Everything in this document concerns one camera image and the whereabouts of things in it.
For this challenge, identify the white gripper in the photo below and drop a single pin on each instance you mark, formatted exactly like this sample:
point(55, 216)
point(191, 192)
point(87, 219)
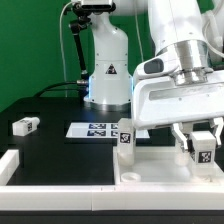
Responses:
point(159, 102)

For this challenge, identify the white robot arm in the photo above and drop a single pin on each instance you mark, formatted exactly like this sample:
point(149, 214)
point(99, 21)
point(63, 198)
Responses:
point(181, 52)

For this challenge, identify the white U-shaped fence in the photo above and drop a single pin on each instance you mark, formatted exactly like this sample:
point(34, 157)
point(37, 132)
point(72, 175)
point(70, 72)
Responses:
point(110, 197)

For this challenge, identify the white tag base sheet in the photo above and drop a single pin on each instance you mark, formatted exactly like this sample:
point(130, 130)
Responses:
point(93, 130)

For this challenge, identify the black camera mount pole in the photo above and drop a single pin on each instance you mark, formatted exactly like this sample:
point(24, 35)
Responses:
point(83, 9)

